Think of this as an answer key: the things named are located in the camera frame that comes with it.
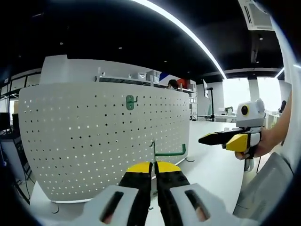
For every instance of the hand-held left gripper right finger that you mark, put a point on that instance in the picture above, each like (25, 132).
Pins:
(171, 188)

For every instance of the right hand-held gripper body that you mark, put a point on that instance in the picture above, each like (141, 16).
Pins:
(249, 120)

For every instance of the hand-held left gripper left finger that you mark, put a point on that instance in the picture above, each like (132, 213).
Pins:
(136, 188)

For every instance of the green hook assembly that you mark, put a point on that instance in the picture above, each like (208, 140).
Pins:
(169, 154)
(130, 103)

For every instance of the white perforated mounting plate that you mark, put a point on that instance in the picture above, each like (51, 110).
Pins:
(70, 117)

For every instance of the person's right hand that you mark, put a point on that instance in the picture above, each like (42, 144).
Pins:
(263, 143)

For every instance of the black tripod stand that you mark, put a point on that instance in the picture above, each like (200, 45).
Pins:
(212, 106)

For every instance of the grey mesh office chair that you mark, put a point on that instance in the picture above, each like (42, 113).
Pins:
(265, 183)

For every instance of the person's white shirt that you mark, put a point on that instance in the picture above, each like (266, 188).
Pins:
(288, 77)

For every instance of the ceiling strip light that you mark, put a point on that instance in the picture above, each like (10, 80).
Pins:
(221, 69)

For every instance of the ceiling air conditioner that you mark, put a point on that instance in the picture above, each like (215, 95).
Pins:
(256, 17)

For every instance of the storage shelf with boxes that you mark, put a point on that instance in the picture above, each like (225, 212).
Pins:
(122, 80)

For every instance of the dark equipment cabinet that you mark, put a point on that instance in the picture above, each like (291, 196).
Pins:
(20, 150)

